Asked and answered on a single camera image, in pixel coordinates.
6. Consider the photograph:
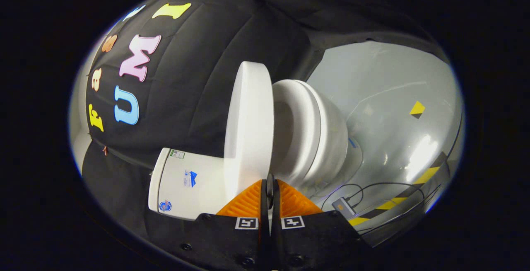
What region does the small grey device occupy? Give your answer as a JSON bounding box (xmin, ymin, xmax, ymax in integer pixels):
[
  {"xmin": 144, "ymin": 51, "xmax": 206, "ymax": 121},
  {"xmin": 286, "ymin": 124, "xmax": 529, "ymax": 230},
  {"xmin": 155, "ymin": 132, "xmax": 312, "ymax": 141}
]
[{"xmin": 332, "ymin": 198, "xmax": 357, "ymax": 218}]

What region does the black backdrop cloth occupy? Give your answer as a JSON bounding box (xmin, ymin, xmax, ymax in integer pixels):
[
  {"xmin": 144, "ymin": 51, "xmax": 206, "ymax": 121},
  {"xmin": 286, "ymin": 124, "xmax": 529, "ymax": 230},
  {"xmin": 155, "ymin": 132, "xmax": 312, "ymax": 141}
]
[{"xmin": 82, "ymin": 0, "xmax": 450, "ymax": 242}]

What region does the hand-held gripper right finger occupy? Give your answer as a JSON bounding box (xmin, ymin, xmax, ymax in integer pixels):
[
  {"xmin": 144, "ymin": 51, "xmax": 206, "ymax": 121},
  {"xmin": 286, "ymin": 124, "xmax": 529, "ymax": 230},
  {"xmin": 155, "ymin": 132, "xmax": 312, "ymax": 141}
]
[{"xmin": 271, "ymin": 174, "xmax": 372, "ymax": 271}]

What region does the white ceramic toilet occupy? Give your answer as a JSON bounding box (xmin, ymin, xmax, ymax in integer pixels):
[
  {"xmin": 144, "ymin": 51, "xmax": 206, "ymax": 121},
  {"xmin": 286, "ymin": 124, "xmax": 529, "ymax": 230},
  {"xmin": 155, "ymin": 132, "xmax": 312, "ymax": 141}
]
[{"xmin": 148, "ymin": 81, "xmax": 363, "ymax": 221}]

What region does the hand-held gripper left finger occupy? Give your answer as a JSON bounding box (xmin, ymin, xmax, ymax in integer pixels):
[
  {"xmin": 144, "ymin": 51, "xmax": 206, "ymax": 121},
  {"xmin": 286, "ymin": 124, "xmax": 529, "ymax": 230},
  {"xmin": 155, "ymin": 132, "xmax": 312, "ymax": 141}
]
[{"xmin": 164, "ymin": 174, "xmax": 272, "ymax": 271}]

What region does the yellow black hazard tape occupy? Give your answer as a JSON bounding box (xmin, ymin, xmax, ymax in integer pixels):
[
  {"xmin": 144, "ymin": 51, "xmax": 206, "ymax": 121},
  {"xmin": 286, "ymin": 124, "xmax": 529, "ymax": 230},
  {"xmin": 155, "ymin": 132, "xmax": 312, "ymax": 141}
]
[{"xmin": 349, "ymin": 152, "xmax": 448, "ymax": 227}]

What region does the yellow black floor sticker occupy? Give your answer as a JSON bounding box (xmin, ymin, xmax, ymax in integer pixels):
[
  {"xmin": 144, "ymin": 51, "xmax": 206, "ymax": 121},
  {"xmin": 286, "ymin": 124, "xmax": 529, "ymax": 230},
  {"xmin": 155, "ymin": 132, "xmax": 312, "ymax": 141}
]
[{"xmin": 410, "ymin": 101, "xmax": 426, "ymax": 119}]

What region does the white toilet seat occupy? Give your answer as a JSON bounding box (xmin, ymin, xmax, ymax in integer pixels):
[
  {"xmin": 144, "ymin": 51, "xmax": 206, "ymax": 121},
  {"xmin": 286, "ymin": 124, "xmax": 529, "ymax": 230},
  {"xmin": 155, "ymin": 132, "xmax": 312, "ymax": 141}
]
[{"xmin": 271, "ymin": 80, "xmax": 322, "ymax": 185}]

